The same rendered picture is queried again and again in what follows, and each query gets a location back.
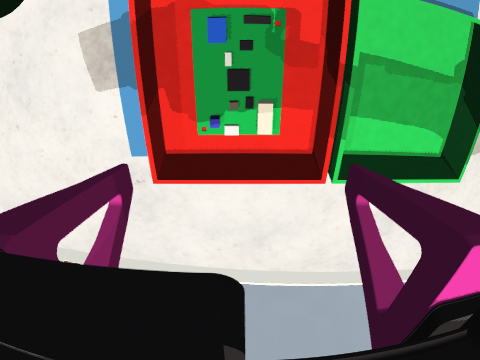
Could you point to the green circuit board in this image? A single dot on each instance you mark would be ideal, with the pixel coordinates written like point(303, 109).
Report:
point(238, 63)

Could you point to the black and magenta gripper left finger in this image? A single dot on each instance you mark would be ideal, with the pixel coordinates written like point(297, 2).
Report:
point(35, 228)

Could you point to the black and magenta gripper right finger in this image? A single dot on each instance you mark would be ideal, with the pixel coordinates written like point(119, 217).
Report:
point(449, 267)

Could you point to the red bin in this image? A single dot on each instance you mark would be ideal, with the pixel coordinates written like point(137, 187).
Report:
point(316, 38)

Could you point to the green open-top bin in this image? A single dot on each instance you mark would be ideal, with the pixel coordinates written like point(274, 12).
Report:
point(415, 114)

